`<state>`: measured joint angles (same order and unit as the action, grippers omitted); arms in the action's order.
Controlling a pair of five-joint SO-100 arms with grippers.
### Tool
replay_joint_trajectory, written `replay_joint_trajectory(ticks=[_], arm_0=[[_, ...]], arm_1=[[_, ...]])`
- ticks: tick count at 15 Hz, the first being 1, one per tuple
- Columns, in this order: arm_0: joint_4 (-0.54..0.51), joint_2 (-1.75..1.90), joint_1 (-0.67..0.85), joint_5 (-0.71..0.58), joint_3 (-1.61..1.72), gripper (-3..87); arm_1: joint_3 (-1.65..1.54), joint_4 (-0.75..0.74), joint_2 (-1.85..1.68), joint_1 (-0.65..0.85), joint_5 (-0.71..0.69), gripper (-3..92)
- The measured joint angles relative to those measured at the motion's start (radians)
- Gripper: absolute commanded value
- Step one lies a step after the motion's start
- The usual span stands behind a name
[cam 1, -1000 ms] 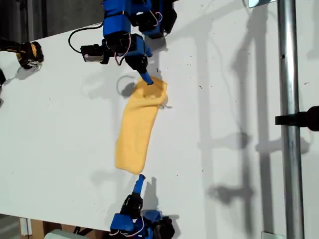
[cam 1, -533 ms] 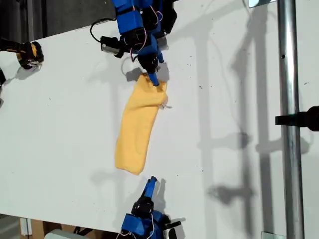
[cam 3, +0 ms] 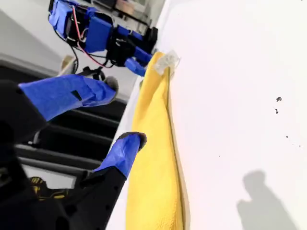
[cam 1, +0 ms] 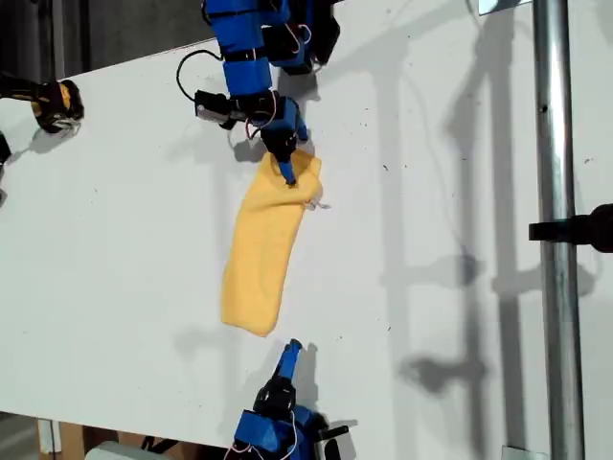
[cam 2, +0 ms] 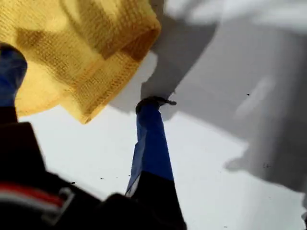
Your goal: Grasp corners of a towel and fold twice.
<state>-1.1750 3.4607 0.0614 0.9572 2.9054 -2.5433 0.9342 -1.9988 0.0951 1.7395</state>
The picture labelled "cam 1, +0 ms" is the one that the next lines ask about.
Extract black post clamp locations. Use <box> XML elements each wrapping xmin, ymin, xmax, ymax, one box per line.
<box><xmin>528</xmin><ymin>202</ymin><xmax>613</xmax><ymax>253</ymax></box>

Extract brown cardboard box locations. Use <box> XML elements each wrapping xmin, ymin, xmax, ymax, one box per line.
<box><xmin>36</xmin><ymin>418</ymin><xmax>231</xmax><ymax>460</ymax></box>

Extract steel post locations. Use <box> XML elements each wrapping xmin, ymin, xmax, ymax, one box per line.
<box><xmin>530</xmin><ymin>0</ymin><xmax>588</xmax><ymax>460</ymax></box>

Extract black camera cable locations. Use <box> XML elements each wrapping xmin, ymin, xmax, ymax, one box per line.
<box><xmin>175</xmin><ymin>49</ymin><xmax>226</xmax><ymax>103</ymax></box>

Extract black camera box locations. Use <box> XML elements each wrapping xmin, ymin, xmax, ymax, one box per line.
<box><xmin>193</xmin><ymin>89</ymin><xmax>236</xmax><ymax>127</ymax></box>
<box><xmin>318</xmin><ymin>423</ymin><xmax>350</xmax><ymax>460</ymax></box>

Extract white rounded object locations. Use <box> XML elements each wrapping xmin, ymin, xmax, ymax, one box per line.
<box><xmin>83</xmin><ymin>440</ymin><xmax>160</xmax><ymax>460</ymax></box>

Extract yellow microfibre towel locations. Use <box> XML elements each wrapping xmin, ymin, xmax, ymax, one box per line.
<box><xmin>219</xmin><ymin>149</ymin><xmax>332</xmax><ymax>339</ymax></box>

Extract yellow and black bar clamp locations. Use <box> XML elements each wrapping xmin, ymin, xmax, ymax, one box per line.
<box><xmin>0</xmin><ymin>71</ymin><xmax>86</xmax><ymax>134</ymax></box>

